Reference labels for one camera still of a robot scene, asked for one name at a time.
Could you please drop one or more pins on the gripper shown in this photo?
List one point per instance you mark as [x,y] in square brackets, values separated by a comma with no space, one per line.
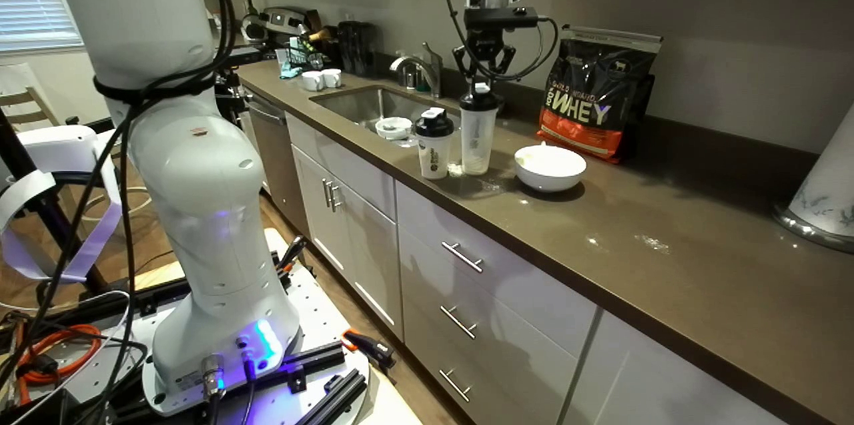
[489,39]

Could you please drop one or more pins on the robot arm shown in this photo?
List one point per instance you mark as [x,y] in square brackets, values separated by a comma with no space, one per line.
[200,171]

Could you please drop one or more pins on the black tall bottle lid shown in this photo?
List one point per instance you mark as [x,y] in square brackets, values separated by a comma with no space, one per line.
[479,100]

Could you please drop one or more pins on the black short bottle lid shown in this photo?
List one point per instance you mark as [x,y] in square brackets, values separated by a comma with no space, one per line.
[434,123]

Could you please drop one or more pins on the tall clear shaker bottle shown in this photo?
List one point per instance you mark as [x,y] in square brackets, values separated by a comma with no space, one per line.
[478,141]

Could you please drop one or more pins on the short white shaker bottle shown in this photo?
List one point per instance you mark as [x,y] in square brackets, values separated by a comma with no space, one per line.
[434,155]

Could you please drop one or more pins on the steel tap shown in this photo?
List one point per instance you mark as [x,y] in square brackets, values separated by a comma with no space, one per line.
[432,68]

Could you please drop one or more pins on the white round container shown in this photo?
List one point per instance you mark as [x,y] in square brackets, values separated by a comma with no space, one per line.
[393,127]

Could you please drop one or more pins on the black and orange powder bag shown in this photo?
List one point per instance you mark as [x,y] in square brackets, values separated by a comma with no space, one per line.
[594,101]

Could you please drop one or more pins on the steel sink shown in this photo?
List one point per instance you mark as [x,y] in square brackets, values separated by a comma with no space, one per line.
[373,105]

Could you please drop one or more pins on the white bowl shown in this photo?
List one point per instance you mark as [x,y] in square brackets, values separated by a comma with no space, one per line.
[550,165]

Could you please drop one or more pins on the black coffee maker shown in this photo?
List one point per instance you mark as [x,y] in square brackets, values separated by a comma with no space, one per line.
[355,48]

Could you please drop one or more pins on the white mug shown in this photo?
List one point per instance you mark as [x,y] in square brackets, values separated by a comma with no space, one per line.
[311,81]
[331,77]

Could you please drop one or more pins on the black dish rack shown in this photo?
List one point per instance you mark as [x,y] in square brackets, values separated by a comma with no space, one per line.
[305,55]

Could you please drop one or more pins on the teal cloth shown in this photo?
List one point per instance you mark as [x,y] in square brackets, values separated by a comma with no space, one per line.
[289,71]

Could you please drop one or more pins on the silver and black kitchen appliance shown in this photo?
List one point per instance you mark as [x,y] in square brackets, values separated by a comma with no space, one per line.
[283,19]

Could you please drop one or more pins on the white drawer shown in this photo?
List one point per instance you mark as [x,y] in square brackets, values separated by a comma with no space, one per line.
[427,345]
[514,345]
[520,265]

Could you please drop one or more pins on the dishwasher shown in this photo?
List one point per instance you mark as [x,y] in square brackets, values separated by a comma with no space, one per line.
[277,151]

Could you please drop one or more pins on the white cabinet door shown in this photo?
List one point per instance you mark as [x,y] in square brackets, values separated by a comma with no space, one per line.
[370,258]
[654,378]
[313,211]

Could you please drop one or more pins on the black and orange clamp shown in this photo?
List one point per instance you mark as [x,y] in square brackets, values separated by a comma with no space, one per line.
[292,255]
[370,347]

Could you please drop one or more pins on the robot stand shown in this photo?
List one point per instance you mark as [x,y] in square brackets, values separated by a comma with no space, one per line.
[320,318]

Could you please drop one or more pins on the wooden chair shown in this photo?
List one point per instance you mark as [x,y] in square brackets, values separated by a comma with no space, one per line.
[23,111]

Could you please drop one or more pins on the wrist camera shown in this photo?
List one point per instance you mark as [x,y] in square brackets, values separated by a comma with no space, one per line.
[500,17]

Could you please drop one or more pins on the camera on tripod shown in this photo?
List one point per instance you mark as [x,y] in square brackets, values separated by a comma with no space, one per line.
[230,88]

